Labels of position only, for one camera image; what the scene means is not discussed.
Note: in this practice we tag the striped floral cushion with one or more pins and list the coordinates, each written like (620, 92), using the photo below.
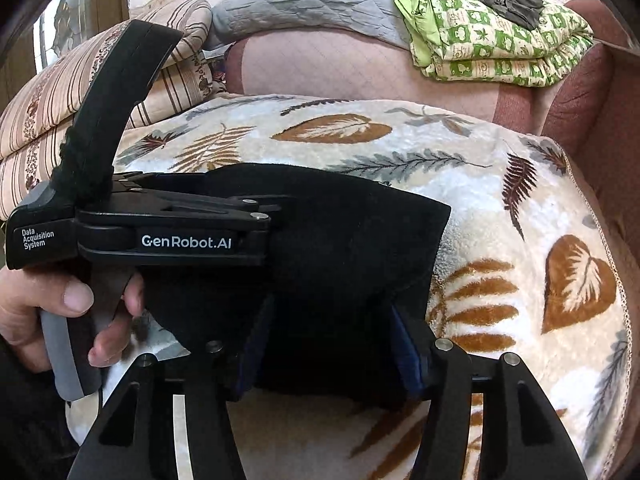
(55, 95)
(30, 180)

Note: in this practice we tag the leaf-print plush blanket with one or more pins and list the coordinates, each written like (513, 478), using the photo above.
(475, 195)

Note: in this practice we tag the green patterned folded blanket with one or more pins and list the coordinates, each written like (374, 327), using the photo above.
(490, 45)

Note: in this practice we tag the pink sofa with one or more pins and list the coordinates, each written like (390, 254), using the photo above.
(325, 70)

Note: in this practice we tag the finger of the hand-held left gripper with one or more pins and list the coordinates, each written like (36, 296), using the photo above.
(200, 202)

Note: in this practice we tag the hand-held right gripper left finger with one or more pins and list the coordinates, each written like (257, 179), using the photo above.
(247, 360)

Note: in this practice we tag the person's left hand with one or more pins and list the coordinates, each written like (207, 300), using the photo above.
(30, 295)

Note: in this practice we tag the grey quilted blanket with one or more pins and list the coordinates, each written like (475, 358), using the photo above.
(310, 0)

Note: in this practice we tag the black pants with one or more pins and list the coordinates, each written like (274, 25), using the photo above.
(350, 250)

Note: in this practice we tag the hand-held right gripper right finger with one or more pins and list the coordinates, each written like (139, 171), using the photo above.
(407, 355)

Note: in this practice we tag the person's dark clothing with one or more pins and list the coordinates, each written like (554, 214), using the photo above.
(30, 420)

